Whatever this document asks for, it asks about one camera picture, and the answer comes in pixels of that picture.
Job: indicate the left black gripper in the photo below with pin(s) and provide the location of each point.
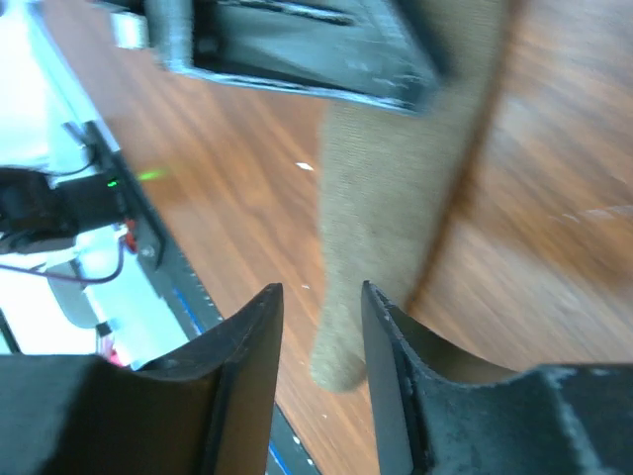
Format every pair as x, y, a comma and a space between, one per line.
378, 53

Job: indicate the brown cloth napkin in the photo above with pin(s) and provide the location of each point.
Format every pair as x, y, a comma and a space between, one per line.
386, 182

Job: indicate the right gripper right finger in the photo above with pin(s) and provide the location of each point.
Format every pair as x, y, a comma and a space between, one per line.
439, 409

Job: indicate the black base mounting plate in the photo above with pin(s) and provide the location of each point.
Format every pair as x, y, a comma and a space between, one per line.
167, 270

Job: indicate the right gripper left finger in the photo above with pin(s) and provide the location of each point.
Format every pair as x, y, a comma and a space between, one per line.
203, 408

